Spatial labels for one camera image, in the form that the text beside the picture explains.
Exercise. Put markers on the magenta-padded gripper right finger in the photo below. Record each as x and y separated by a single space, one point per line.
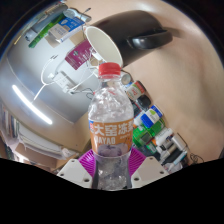
148 170

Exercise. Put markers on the black mug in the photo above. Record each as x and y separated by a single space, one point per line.
133 30

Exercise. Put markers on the clear red-capped drink bottle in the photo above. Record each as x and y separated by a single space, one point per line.
110 133

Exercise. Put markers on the magenta box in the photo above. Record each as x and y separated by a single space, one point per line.
78 55

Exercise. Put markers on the white power strip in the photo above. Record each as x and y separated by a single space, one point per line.
62 82

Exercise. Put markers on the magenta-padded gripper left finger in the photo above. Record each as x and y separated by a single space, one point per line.
75 171

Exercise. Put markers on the blue and white carton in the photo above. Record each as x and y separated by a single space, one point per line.
66 28

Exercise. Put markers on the white strip desk lamp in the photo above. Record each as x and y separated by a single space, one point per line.
31 105

